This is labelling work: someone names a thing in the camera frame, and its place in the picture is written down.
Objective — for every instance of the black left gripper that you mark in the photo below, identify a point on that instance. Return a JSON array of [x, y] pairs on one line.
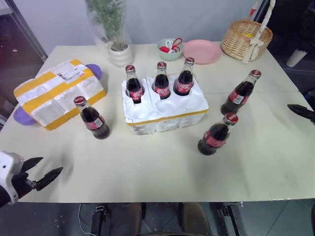
[[21, 184]]

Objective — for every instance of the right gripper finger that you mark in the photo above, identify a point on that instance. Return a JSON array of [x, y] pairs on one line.
[[304, 111], [311, 97]]

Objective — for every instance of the glass cola bottle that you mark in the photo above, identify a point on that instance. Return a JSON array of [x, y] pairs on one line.
[[94, 123], [162, 87], [184, 84], [134, 89], [237, 97], [215, 138]]

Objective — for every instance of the foam lid with yellow tape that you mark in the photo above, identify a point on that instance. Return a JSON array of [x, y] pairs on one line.
[[61, 98]]

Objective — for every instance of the white foam bottle tray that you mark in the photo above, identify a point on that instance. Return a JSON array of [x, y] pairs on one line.
[[172, 115]]

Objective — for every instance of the white cup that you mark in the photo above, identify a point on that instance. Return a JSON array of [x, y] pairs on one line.
[[296, 57]]

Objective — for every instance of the wicker basket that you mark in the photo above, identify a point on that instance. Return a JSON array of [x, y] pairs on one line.
[[242, 45]]

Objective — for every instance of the yellow item in basket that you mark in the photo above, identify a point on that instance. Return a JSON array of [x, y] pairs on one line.
[[248, 34]]

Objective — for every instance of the purple plastic tray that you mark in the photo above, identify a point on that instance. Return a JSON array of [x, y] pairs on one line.
[[94, 70]]

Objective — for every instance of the pink plate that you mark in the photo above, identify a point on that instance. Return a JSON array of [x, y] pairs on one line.
[[201, 51]]

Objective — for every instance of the white ribbed plant pot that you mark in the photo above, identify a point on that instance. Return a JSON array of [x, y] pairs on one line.
[[121, 56]]

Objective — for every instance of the potted plant in white vase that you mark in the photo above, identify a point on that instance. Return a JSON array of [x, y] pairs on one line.
[[98, 41]]

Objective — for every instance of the red loop toy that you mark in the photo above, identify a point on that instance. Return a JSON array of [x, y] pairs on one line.
[[177, 42]]

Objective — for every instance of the pale green bowl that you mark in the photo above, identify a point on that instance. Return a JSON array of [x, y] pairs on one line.
[[169, 56]]

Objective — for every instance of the dark rounded brown shape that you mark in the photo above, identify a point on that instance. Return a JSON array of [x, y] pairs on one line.
[[195, 217]]

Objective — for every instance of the red ball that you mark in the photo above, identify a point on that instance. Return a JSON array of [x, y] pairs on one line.
[[164, 49]]

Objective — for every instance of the green potted plant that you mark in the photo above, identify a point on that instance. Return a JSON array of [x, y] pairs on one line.
[[110, 17]]

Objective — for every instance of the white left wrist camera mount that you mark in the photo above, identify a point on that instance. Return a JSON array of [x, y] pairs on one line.
[[8, 169]]

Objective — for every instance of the black table leg bracket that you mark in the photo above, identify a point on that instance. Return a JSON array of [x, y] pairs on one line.
[[98, 221], [230, 216]]

